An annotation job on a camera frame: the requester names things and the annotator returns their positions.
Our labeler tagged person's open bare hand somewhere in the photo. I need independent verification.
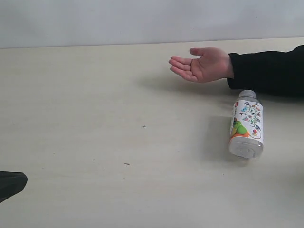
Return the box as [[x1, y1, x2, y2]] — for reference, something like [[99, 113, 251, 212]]
[[169, 47, 234, 83]]

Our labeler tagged clear bottle floral label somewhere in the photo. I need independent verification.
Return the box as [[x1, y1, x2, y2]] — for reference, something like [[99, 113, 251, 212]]
[[228, 90, 264, 159]]

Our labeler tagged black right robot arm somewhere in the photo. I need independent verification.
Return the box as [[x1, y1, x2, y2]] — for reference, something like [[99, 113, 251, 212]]
[[0, 171, 28, 203]]

